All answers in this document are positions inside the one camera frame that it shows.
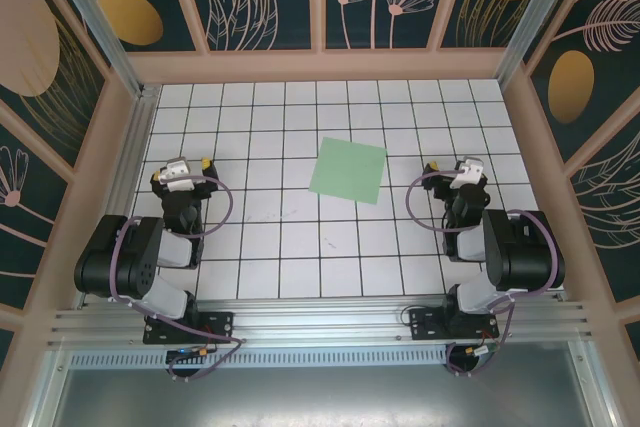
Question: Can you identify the green cloth sheet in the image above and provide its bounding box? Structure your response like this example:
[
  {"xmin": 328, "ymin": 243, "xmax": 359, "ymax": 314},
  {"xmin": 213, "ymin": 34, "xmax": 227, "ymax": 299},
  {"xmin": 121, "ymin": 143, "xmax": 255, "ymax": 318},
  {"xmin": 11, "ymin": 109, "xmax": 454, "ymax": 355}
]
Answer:
[{"xmin": 308, "ymin": 136, "xmax": 389, "ymax": 206}]

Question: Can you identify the grey sheet metal panel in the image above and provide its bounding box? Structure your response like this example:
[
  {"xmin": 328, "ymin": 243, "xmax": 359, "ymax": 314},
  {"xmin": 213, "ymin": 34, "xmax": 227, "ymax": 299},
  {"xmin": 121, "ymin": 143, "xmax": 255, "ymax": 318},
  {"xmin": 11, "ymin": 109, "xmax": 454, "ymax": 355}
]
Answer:
[{"xmin": 29, "ymin": 341, "xmax": 616, "ymax": 427}]

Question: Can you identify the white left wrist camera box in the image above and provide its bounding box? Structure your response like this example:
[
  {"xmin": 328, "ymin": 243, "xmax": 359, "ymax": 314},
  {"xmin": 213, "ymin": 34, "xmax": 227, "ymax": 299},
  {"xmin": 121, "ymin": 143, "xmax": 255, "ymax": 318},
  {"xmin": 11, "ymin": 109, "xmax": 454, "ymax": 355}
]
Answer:
[{"xmin": 163, "ymin": 157, "xmax": 197, "ymax": 193}]

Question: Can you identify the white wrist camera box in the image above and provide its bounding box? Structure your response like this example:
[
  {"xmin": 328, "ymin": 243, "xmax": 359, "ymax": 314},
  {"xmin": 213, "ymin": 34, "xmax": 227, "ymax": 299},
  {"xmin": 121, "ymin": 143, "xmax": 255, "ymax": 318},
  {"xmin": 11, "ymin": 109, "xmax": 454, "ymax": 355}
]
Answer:
[
  {"xmin": 449, "ymin": 156, "xmax": 487, "ymax": 191},
  {"xmin": 163, "ymin": 157, "xmax": 197, "ymax": 193}
]

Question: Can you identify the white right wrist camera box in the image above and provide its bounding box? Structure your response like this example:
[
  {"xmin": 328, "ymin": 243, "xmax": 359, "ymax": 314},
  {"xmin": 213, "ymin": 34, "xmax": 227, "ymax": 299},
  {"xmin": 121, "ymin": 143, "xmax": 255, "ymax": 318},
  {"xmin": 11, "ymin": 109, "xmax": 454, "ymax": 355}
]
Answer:
[{"xmin": 449, "ymin": 156, "xmax": 487, "ymax": 191}]

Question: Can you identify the aluminium side rail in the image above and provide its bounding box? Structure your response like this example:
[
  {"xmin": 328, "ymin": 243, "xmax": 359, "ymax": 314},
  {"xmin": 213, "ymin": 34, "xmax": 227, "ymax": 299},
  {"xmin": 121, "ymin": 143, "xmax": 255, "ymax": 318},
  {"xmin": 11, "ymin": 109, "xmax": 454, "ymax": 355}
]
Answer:
[{"xmin": 74, "ymin": 86, "xmax": 161, "ymax": 308}]

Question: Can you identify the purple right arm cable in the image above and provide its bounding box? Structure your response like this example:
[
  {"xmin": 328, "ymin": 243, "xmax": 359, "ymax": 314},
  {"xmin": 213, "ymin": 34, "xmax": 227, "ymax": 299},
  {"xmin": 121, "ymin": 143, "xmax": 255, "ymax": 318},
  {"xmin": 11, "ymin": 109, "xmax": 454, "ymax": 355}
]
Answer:
[{"xmin": 405, "ymin": 169, "xmax": 561, "ymax": 378}]

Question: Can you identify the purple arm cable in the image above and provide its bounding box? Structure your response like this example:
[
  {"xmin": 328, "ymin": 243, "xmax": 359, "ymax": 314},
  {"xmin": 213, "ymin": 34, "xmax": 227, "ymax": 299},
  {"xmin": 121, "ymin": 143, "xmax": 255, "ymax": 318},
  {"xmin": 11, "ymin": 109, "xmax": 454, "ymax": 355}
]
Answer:
[
  {"xmin": 108, "ymin": 174, "xmax": 246, "ymax": 382},
  {"xmin": 405, "ymin": 169, "xmax": 561, "ymax": 378}
]

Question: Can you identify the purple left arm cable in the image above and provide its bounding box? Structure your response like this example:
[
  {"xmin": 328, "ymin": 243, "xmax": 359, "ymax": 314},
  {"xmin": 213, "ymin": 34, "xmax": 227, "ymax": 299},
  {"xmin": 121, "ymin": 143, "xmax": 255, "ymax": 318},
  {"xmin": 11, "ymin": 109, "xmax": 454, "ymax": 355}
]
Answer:
[{"xmin": 108, "ymin": 174, "xmax": 246, "ymax": 382}]

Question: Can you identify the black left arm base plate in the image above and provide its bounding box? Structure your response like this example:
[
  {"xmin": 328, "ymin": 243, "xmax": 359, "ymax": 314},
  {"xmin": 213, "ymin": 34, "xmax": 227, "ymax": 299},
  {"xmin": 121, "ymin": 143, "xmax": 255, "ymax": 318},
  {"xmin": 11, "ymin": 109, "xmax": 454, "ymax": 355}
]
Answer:
[{"xmin": 143, "ymin": 310, "xmax": 236, "ymax": 346}]

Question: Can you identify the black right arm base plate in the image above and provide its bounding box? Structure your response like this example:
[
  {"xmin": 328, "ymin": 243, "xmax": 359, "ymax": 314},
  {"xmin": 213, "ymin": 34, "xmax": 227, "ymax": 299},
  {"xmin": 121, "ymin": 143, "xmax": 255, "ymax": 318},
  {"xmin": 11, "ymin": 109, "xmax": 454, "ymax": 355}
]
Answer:
[{"xmin": 408, "ymin": 307, "xmax": 501, "ymax": 341}]

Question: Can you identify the aluminium frame post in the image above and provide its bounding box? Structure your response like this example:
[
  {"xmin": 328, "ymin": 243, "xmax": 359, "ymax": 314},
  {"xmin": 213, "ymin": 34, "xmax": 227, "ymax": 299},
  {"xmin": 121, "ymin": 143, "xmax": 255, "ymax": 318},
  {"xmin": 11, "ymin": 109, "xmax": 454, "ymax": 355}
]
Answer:
[
  {"xmin": 497, "ymin": 0, "xmax": 586, "ymax": 93},
  {"xmin": 39, "ymin": 0, "xmax": 146, "ymax": 98}
]

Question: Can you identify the long aluminium mounting rail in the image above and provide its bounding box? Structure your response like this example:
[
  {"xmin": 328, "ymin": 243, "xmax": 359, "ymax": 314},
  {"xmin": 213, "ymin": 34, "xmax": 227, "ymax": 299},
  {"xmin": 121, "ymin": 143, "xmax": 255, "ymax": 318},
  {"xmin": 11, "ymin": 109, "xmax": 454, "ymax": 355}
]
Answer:
[{"xmin": 47, "ymin": 296, "xmax": 601, "ymax": 348}]

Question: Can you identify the grey slotted cable duct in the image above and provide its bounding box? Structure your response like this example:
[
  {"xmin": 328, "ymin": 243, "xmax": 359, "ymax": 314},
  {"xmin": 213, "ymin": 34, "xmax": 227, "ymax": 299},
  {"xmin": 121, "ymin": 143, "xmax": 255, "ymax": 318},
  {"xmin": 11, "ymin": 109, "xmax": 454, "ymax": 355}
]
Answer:
[{"xmin": 67, "ymin": 344, "xmax": 571, "ymax": 368}]

